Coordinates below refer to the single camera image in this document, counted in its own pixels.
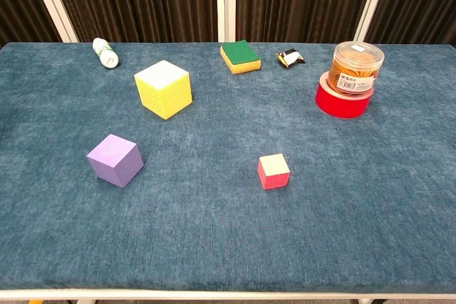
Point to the red tape roll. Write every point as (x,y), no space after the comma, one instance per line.
(338,104)

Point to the clear jar of rubber bands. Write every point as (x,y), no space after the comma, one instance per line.
(356,65)

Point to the yellow floor tape strip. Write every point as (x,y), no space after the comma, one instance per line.
(35,302)

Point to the small red cube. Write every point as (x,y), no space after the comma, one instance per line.
(273,176)

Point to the large yellow cube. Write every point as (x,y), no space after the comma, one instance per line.
(164,94)

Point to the blue fabric table cover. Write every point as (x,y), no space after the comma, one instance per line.
(213,229)

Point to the black white snack packet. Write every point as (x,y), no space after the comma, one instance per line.
(290,58)

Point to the purple cube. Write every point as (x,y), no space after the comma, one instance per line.
(114,161)

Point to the white table frame edge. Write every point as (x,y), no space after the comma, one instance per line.
(228,295)

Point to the white bottle green label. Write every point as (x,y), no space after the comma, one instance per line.
(105,53)

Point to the green yellow sponge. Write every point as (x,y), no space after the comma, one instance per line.
(239,55)

